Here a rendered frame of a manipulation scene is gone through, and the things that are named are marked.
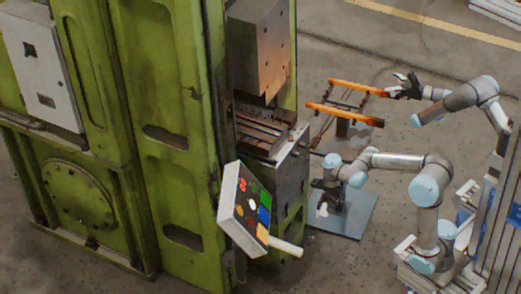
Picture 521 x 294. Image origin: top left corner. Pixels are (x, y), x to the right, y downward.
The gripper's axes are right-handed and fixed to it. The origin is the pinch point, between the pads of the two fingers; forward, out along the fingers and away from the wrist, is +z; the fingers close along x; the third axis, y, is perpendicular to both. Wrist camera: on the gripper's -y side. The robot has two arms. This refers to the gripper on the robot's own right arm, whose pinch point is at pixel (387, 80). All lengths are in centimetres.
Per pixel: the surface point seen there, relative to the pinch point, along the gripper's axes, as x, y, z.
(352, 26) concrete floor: 179, 101, 76
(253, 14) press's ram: -69, -75, 44
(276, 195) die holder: -74, 30, 35
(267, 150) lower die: -70, 3, 40
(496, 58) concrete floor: 178, 101, -42
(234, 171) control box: -107, -18, 39
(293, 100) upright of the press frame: -13, 18, 49
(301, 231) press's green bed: -45, 90, 32
